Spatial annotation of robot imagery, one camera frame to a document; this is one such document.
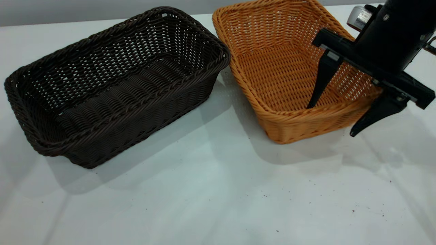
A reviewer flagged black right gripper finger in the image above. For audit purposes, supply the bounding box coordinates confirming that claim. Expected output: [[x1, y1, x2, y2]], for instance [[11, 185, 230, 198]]
[[306, 50, 344, 110], [350, 94, 408, 137]]

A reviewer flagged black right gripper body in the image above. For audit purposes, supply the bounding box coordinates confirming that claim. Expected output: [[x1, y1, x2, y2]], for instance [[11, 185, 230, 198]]
[[312, 0, 436, 110]]

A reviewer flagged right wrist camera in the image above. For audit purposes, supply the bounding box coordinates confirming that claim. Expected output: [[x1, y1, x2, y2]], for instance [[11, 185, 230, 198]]
[[347, 4, 385, 33]]

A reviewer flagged orange wicker basket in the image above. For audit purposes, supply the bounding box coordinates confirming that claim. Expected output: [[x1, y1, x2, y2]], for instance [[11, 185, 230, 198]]
[[212, 0, 384, 144]]

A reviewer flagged black wicker basket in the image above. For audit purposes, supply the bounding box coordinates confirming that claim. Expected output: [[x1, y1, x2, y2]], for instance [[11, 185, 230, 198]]
[[4, 6, 231, 169]]

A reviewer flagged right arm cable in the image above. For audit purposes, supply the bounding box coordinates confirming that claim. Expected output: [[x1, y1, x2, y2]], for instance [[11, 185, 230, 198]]
[[423, 35, 436, 55]]

